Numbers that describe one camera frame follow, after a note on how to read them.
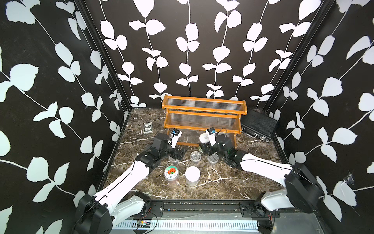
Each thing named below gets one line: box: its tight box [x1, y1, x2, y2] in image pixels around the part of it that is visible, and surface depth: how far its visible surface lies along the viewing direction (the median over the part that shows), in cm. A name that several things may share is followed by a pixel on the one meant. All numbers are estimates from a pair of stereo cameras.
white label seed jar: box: [185, 165, 201, 187], surface depth 80 cm
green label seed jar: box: [199, 132, 210, 144], surface depth 83 cm
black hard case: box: [241, 107, 279, 142], surface depth 105 cm
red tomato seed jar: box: [164, 165, 180, 185], surface depth 80 cm
